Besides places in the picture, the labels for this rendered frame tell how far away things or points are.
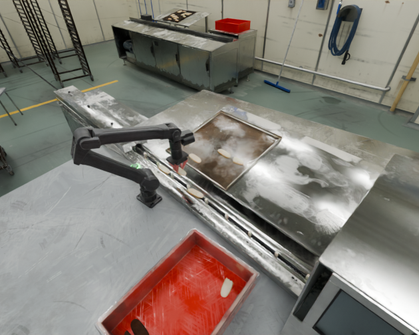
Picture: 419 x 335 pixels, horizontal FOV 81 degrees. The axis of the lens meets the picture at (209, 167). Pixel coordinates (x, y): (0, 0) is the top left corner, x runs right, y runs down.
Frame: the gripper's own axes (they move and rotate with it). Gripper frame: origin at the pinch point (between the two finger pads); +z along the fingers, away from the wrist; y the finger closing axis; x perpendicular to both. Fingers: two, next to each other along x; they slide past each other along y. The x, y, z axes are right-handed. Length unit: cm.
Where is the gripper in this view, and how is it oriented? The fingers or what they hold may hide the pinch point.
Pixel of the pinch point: (179, 169)
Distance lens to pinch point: 132.4
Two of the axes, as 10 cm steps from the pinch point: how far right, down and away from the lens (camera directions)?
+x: -7.0, -4.4, 5.6
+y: 7.1, -4.9, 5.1
